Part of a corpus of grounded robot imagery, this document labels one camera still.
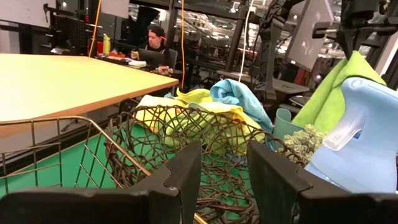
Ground person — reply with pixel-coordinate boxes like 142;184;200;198
130;24;172;68

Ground yellow-green drink bottle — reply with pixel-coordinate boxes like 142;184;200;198
102;33;111;56

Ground blue microfiber towel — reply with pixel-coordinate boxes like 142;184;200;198
210;78;274;133

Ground black pegboard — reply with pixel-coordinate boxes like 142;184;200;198
43;4;91;55

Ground light wooden desk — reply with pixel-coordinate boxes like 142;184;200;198
0;53;180;138

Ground teal plastic basket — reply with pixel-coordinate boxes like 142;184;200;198
272;108;305;141

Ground pale green succulent decoration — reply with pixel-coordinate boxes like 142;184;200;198
277;123;329;164

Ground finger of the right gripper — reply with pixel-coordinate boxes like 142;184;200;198
351;34;368;60
337;34;353;60

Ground orange hanging cable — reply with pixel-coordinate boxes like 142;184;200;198
88;0;103;58
180;0;187;91

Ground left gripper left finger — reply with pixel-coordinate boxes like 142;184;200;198
0;139;202;224

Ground black monitor stand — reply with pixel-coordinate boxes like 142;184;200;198
251;0;292;100

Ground yellow microfiber towel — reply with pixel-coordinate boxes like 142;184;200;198
186;101;267;156
135;94;187;131

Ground dark woven wicker basket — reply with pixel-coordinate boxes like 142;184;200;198
104;105;307;224

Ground white hanging cable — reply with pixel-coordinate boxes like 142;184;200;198
238;0;256;83

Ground black open laptop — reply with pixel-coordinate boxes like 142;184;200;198
138;48;165;68

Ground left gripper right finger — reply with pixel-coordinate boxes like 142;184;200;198
247;139;398;224

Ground grey monitor back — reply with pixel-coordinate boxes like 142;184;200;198
284;0;336;73

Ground light green microfiber towel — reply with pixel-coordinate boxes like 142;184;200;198
291;50;387;133
163;88;218;149

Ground light blue spray bottle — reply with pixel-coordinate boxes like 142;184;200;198
304;77;398;194

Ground bronze wire basket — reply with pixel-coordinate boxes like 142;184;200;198
0;115;208;224

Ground colourful flower bunch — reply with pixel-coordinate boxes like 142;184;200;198
157;64;174;76

